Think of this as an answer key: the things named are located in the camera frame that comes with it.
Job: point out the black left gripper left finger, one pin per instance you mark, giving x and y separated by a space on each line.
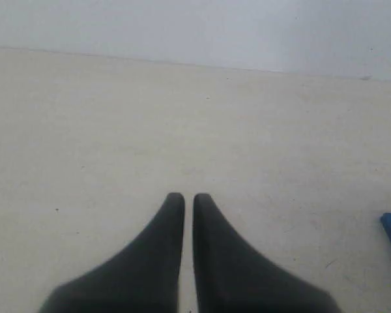
142 277

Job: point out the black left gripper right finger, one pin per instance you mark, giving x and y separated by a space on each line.
231 276

